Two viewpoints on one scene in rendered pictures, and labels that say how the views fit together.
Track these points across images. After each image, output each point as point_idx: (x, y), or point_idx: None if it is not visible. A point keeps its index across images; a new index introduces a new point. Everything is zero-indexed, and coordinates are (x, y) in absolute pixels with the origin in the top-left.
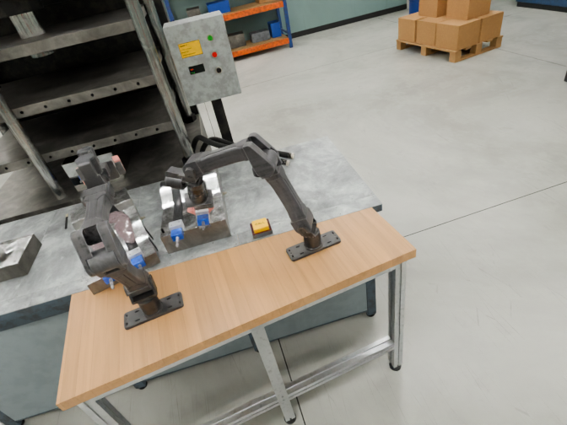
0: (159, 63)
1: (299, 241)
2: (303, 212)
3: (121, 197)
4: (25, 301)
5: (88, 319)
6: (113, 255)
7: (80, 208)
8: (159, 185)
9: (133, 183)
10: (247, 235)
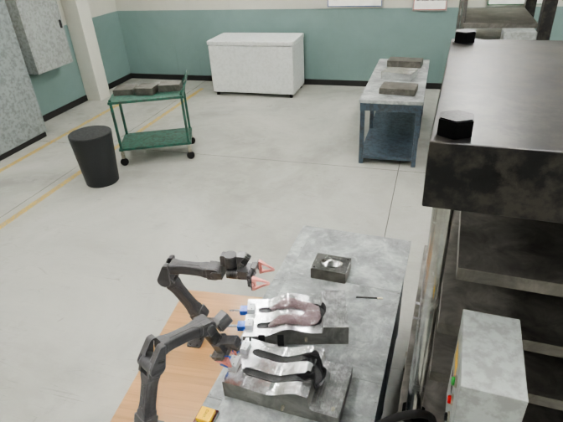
0: (420, 318)
1: None
2: (137, 410)
3: (331, 321)
4: (280, 277)
5: (229, 303)
6: None
7: (341, 295)
8: (375, 369)
9: (409, 352)
10: (211, 406)
